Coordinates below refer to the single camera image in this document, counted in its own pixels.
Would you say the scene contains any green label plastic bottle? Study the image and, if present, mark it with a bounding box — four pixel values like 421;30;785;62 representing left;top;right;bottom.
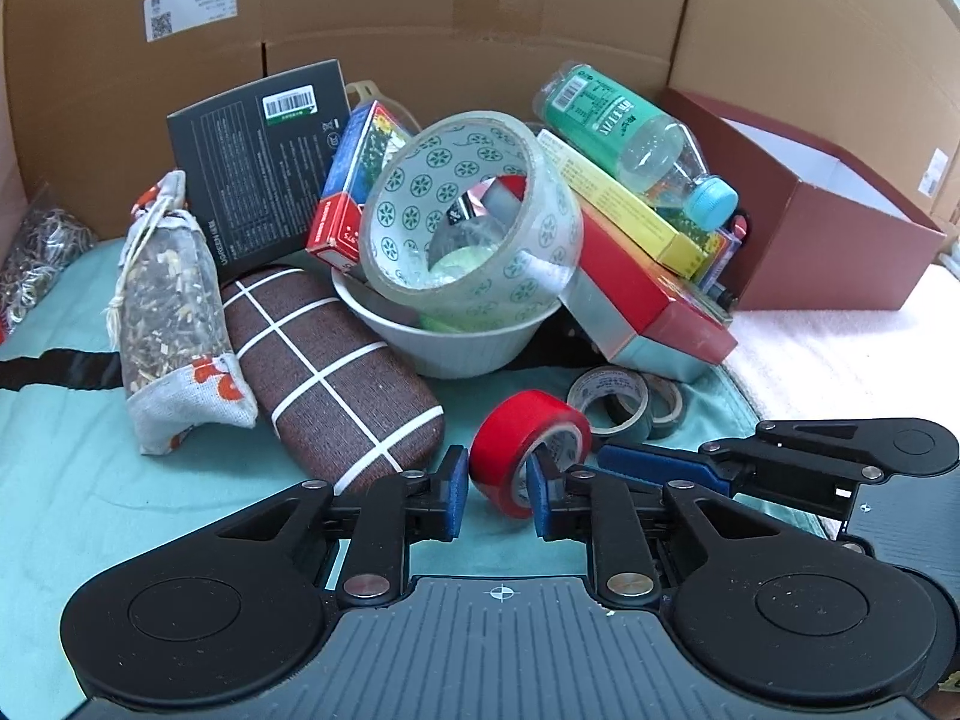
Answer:
532;62;740;230

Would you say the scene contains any brown cardboard backdrop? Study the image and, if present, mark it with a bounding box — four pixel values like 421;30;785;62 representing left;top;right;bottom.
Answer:
0;0;960;256

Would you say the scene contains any light green round object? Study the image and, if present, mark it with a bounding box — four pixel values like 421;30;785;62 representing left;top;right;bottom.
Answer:
420;247;496;335

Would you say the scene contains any red and silver box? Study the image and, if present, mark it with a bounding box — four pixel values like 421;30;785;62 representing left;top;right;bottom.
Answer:
559;206;740;383

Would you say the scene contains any dark red cardboard box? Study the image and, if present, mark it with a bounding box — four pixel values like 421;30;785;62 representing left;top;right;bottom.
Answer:
660;86;947;312

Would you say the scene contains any white bowl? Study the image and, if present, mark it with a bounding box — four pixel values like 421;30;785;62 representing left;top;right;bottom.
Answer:
330;270;563;380

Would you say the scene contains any black strap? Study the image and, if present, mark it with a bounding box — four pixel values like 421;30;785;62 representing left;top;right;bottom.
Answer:
0;311;601;395

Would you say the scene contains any small dark tape roll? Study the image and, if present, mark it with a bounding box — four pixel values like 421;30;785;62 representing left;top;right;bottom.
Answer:
641;373;685;440
566;366;650;445

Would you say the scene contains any bag of rubber bands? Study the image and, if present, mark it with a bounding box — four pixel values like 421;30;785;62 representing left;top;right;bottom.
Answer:
0;184;98;338

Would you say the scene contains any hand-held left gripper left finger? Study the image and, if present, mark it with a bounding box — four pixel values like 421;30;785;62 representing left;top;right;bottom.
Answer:
217;446;470;610

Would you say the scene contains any blue colourful box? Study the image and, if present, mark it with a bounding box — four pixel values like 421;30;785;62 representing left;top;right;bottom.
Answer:
679;225;740;293

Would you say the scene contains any brown checked glasses case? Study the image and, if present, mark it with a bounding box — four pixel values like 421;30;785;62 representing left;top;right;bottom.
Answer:
220;261;446;496

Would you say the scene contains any clear green-patterned tape roll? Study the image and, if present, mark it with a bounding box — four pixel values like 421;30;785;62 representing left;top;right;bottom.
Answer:
358;111;584;331

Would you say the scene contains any yellow box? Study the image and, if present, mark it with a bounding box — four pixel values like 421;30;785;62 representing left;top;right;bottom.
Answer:
536;127;710;277

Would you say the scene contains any blue red card pack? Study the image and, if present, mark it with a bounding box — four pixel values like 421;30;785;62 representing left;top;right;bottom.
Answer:
306;100;415;275

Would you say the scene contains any teal cloth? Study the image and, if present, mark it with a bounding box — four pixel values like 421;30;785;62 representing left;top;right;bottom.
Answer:
0;236;766;720

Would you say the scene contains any black product box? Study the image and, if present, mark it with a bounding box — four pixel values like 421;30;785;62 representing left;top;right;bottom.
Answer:
166;58;353;290

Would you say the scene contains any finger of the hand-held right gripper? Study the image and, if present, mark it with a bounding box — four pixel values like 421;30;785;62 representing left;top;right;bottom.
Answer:
596;418;901;481
609;463;857;524

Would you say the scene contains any red tape roll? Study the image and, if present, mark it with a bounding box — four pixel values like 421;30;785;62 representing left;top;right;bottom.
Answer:
469;390;593;520

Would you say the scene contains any cloth herb sachet bag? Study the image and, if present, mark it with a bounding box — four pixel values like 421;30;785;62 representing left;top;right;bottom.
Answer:
112;171;258;457

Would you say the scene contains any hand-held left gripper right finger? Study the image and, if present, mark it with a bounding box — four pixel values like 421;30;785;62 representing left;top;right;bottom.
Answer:
525;456;820;610

